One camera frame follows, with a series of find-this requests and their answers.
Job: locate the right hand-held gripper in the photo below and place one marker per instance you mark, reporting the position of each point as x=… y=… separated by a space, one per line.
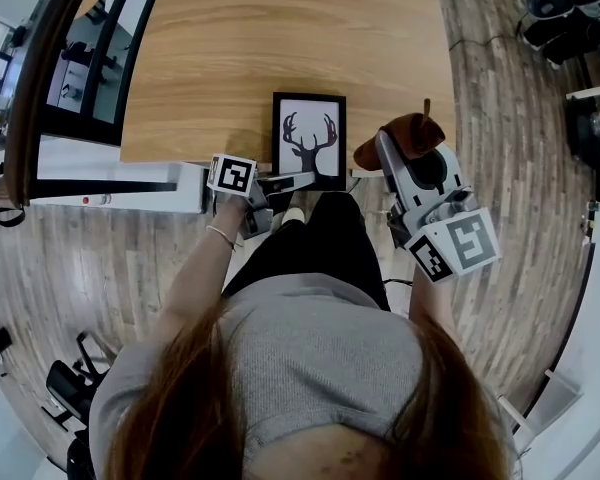
x=455 y=240

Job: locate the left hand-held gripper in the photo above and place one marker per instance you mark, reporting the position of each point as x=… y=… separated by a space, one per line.
x=232 y=175

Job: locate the brown wiping cloth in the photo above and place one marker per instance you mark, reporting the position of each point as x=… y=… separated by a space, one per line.
x=405 y=135

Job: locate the framed deer antler picture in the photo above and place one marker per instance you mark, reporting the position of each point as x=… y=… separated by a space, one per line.
x=310 y=118

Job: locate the person's left forearm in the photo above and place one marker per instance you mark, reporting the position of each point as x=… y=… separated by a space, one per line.
x=200 y=273

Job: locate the person's right forearm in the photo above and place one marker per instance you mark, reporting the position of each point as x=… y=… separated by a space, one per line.
x=430 y=303

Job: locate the person's light shoe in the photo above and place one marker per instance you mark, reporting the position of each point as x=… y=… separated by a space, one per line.
x=292 y=215

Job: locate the person's black trousers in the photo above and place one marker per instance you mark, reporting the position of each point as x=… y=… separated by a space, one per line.
x=320 y=248

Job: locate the black storage box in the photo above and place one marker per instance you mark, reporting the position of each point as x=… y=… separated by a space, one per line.
x=585 y=138

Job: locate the person's grey shirt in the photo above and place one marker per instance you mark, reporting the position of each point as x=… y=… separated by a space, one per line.
x=320 y=348

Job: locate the black round device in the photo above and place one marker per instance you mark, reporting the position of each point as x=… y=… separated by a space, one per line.
x=547 y=0

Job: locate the white cabinet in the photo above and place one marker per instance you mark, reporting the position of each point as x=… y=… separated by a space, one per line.
x=590 y=348

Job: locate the wooden railing with black bars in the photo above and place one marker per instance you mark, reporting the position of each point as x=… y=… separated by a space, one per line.
x=35 y=93

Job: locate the black office chair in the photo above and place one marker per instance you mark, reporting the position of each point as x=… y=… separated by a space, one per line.
x=67 y=393

